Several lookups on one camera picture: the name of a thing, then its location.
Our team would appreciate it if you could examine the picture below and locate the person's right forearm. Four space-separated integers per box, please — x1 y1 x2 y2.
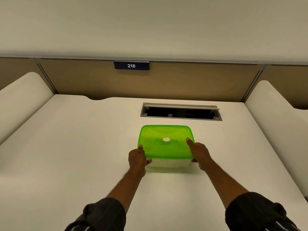
199 160 250 208

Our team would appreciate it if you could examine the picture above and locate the wide beige partition panel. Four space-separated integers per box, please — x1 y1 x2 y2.
39 59 263 103

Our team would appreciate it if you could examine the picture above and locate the person's right hand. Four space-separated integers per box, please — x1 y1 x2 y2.
186 137 214 171

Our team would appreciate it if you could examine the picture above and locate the dark blue number sign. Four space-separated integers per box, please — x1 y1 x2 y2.
114 61 150 71

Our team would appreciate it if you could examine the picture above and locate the grey metal partition post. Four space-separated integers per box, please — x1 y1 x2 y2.
241 64 266 103
34 58 59 95

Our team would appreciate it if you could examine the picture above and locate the black left sleeve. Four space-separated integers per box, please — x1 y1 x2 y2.
64 197 127 231

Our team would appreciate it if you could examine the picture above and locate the black right sleeve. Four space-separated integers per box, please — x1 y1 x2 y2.
225 192 302 231

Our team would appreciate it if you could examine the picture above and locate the black sleeve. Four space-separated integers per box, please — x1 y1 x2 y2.
64 197 127 231
225 192 302 231

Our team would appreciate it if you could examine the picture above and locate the white curved desk divider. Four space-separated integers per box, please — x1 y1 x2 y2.
0 72 55 145
244 80 308 198

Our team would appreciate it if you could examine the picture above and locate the person's left hand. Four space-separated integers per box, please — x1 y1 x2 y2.
128 144 153 171

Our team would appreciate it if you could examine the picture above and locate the clear plastic food container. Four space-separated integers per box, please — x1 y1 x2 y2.
145 155 196 168

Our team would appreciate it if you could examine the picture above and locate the green plastic container lid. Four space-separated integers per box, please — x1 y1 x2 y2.
137 125 196 160

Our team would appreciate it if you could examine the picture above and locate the person's left forearm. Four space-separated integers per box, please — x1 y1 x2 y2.
106 166 147 214

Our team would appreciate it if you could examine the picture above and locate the grey metal cable hatch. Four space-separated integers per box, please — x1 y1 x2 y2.
140 102 222 121

